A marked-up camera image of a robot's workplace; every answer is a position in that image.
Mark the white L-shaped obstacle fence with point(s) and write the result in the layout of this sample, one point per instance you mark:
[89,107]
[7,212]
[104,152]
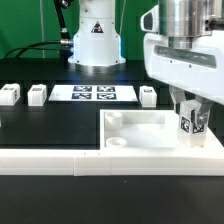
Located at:
[111,161]

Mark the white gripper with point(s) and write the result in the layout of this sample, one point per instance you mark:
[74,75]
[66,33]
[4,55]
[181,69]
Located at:
[184,48]

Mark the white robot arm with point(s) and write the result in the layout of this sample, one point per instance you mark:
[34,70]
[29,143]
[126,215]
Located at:
[96,45]

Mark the white square tabletop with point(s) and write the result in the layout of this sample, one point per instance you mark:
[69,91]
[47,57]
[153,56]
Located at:
[145,129]

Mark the white sheet with AprilTags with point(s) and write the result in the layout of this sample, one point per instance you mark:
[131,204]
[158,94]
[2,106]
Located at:
[94,93]

